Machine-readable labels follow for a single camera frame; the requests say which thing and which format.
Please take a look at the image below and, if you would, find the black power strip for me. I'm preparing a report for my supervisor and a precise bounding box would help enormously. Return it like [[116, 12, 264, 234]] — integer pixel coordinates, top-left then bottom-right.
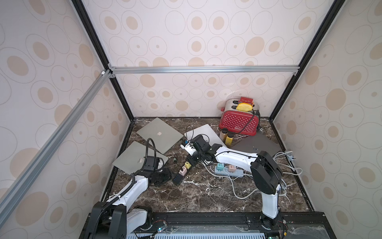
[[172, 157, 197, 186]]

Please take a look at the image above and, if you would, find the yellow charger plug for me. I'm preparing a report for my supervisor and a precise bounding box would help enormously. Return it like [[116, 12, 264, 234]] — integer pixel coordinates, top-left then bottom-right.
[[184, 161, 192, 170]]

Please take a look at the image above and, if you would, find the pink charger plug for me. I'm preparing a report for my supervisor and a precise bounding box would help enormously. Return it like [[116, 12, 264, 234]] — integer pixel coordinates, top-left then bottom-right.
[[179, 166, 188, 177]]

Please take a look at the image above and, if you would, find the black charger cable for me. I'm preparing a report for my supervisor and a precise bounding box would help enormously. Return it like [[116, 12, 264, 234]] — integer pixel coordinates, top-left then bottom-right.
[[170, 125, 210, 163]]

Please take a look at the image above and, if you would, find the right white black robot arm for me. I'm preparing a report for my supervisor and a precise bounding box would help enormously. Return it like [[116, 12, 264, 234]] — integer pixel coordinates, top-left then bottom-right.
[[181, 134, 283, 228]]

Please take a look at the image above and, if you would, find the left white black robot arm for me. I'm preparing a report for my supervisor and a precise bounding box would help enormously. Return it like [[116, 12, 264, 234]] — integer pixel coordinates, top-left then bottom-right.
[[80, 156, 171, 239]]

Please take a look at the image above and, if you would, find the white laptop centre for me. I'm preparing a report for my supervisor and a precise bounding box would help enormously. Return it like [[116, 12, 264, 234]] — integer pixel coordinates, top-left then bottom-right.
[[184, 124, 225, 146]]

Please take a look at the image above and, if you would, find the green charger plug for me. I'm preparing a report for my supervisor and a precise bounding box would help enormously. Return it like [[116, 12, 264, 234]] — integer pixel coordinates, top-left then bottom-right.
[[216, 163, 225, 171]]

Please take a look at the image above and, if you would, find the silver laptop front left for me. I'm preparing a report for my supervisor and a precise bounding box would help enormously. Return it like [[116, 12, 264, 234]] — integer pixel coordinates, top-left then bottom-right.
[[113, 141, 168, 174]]

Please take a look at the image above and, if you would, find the silver laptop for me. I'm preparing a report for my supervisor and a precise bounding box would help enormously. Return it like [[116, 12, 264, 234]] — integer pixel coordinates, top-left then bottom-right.
[[137, 118, 183, 154], [113, 141, 168, 174]]

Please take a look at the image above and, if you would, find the pink charger on blue strip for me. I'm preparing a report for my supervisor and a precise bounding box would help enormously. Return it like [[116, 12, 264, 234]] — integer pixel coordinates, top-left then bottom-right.
[[228, 165, 237, 173]]

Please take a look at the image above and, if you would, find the silver laptop back left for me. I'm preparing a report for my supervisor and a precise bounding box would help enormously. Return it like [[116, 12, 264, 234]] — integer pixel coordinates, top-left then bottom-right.
[[137, 118, 183, 154]]

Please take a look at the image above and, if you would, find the dark grey laptop right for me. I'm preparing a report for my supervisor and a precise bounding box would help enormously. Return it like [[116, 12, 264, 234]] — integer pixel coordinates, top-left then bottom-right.
[[231, 132, 282, 156]]

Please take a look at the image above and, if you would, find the brown lid bottle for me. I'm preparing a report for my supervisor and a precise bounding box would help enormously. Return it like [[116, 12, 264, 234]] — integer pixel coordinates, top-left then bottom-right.
[[219, 128, 228, 142]]

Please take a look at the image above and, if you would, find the yellow bottle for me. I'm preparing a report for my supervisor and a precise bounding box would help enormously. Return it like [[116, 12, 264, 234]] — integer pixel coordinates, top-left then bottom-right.
[[225, 131, 235, 147]]

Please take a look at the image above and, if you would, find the light blue power strip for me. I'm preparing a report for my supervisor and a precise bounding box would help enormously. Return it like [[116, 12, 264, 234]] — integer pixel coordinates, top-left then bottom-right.
[[214, 165, 245, 178]]

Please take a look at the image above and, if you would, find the red toaster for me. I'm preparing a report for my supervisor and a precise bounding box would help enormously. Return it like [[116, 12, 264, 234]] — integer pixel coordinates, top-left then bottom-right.
[[219, 98, 261, 136]]

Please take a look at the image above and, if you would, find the yellow toast toy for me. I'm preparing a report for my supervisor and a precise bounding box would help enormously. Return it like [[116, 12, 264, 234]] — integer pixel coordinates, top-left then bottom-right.
[[236, 102, 253, 112]]

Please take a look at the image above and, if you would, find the red toast toy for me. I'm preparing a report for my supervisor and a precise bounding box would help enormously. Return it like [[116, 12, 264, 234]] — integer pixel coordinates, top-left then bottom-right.
[[238, 97, 254, 105]]

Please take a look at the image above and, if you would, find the black toaster cable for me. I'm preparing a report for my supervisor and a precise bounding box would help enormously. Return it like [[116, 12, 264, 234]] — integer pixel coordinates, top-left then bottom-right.
[[238, 109, 265, 135]]

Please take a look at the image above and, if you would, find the white cable bundle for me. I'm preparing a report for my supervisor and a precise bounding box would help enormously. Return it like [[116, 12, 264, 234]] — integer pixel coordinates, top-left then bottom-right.
[[202, 150, 303, 200]]

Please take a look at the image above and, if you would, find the horizontal aluminium frame bar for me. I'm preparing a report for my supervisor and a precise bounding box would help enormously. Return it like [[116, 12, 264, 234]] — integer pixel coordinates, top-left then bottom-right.
[[111, 65, 300, 74]]

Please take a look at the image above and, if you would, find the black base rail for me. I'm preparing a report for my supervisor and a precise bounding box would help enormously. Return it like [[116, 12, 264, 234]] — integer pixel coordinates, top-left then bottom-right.
[[79, 211, 338, 239]]

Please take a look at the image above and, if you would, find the diagonal aluminium frame bar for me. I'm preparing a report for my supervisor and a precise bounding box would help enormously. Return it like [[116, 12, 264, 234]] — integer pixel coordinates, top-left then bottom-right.
[[1, 69, 111, 227]]

